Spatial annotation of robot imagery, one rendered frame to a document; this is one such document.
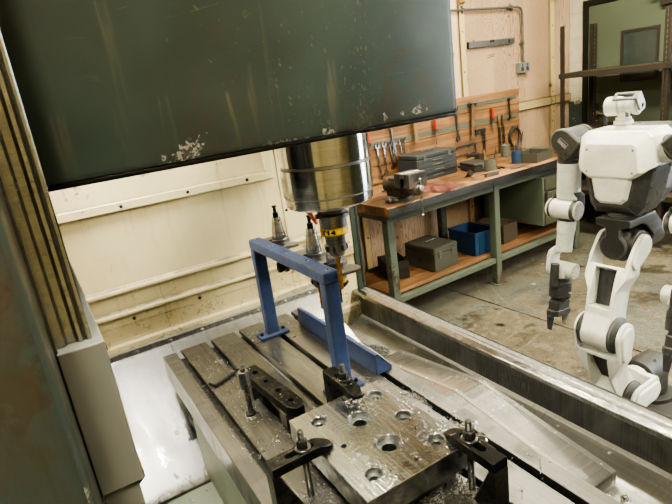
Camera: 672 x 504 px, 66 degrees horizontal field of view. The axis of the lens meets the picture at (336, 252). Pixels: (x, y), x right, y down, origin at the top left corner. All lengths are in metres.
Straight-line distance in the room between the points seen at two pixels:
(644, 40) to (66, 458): 5.50
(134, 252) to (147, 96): 1.22
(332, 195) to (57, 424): 0.53
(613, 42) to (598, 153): 3.75
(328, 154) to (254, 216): 1.15
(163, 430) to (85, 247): 0.63
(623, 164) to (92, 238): 1.79
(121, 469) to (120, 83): 0.44
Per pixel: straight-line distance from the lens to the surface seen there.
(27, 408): 0.50
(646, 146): 2.05
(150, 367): 1.92
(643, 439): 1.52
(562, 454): 1.49
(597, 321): 2.22
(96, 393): 0.63
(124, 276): 1.88
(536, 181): 4.50
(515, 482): 1.11
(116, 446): 0.66
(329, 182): 0.85
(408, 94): 0.87
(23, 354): 0.48
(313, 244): 1.38
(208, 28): 0.72
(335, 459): 1.03
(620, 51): 5.76
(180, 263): 1.91
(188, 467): 1.68
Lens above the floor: 1.63
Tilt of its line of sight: 17 degrees down
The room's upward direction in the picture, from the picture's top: 8 degrees counter-clockwise
